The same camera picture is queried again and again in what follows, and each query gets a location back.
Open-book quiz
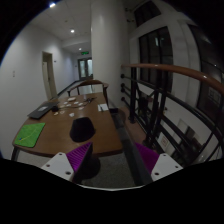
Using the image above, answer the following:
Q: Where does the black cable bundle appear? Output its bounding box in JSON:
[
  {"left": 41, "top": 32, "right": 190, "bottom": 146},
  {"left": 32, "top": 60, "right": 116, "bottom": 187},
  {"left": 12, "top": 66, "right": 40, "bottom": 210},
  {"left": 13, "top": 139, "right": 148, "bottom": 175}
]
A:
[{"left": 82, "top": 95, "right": 98, "bottom": 104}]

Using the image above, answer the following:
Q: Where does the white round column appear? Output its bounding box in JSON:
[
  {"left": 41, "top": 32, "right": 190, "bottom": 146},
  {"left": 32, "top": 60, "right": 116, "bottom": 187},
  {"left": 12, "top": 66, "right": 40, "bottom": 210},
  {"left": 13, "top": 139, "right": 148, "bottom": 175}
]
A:
[{"left": 91, "top": 0, "right": 129, "bottom": 107}]

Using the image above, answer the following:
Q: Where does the white door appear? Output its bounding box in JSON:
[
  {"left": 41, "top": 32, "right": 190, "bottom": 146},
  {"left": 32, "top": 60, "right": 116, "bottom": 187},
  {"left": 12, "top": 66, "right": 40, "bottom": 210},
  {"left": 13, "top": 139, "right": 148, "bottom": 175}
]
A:
[{"left": 42, "top": 62, "right": 51, "bottom": 100}]

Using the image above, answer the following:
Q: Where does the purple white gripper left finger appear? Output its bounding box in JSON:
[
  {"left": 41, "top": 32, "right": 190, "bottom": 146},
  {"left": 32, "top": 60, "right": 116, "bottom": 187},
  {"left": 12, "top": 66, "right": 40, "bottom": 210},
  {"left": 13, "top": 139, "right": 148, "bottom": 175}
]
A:
[{"left": 42, "top": 142, "right": 93, "bottom": 181}]

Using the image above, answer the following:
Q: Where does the wooden chair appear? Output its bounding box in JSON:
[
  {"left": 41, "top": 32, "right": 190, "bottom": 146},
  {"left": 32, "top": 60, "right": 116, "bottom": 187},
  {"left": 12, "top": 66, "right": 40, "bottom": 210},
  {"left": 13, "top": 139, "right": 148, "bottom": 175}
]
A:
[{"left": 67, "top": 79, "right": 110, "bottom": 103}]

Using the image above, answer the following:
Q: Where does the white notepad with pen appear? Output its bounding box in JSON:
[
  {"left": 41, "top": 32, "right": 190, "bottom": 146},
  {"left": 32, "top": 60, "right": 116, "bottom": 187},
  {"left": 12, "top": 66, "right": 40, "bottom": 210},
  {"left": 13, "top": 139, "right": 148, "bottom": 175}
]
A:
[{"left": 98, "top": 104, "right": 109, "bottom": 112}]

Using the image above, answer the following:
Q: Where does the green mouse pad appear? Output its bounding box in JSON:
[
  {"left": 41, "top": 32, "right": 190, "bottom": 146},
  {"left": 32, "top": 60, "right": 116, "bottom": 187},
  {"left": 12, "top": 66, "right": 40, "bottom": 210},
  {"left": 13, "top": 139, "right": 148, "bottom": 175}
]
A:
[{"left": 14, "top": 123, "right": 45, "bottom": 148}]

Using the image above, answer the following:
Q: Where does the dark grey laptop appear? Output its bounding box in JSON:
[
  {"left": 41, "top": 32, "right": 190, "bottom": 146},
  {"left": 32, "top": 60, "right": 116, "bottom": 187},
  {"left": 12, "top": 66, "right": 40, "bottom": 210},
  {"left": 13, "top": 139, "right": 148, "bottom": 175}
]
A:
[{"left": 28, "top": 102, "right": 57, "bottom": 119}]

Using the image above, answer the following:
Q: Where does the dark framed window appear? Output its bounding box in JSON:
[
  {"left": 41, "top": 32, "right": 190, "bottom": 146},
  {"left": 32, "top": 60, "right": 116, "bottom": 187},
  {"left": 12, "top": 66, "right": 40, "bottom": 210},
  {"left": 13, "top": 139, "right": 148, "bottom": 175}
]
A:
[{"left": 139, "top": 27, "right": 173, "bottom": 92}]

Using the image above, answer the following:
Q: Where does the green exit sign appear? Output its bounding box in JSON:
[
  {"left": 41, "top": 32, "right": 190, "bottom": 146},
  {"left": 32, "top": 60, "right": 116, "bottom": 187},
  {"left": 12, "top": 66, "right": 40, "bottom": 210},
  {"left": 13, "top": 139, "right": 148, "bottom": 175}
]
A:
[{"left": 81, "top": 51, "right": 89, "bottom": 55}]

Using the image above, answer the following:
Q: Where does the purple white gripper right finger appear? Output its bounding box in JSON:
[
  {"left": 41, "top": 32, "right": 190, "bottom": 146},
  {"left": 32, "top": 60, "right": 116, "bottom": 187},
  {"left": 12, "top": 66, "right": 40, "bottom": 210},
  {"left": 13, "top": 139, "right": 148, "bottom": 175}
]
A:
[{"left": 136, "top": 143, "right": 182, "bottom": 181}]

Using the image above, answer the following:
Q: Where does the wooden black stair railing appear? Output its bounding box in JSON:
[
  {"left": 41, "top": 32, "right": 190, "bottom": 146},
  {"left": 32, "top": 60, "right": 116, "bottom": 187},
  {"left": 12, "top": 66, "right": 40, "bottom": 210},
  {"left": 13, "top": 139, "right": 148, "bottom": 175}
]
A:
[{"left": 121, "top": 64, "right": 224, "bottom": 167}]

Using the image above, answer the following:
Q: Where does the small black round object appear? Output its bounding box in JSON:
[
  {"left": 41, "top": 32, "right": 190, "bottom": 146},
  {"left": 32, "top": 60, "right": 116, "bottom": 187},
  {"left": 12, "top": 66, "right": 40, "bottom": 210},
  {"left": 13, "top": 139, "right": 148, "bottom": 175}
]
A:
[{"left": 52, "top": 106, "right": 59, "bottom": 112}]

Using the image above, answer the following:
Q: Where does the black computer mouse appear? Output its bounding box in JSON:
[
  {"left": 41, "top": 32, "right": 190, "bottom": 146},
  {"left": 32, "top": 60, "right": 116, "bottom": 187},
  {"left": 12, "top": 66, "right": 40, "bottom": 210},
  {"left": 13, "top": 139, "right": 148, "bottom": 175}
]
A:
[{"left": 70, "top": 117, "right": 95, "bottom": 142}]

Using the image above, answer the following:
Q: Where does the glass double exit door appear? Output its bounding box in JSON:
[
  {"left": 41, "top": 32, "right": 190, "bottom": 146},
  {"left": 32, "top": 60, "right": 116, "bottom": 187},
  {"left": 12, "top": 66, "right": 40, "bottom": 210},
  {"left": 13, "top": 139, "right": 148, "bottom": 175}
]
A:
[{"left": 78, "top": 58, "right": 93, "bottom": 80}]

